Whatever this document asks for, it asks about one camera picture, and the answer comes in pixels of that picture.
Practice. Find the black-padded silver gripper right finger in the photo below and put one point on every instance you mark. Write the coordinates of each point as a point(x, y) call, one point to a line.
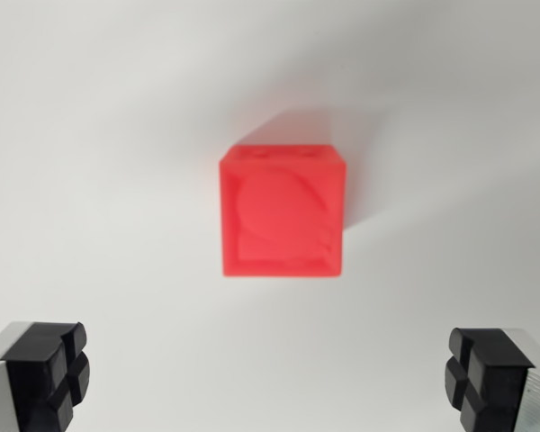
point(490, 382)

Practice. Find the black-padded silver gripper left finger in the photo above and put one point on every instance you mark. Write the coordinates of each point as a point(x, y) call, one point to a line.
point(36, 378)

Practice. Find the red studded cube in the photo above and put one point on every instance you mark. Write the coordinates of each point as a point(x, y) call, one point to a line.
point(281, 216)

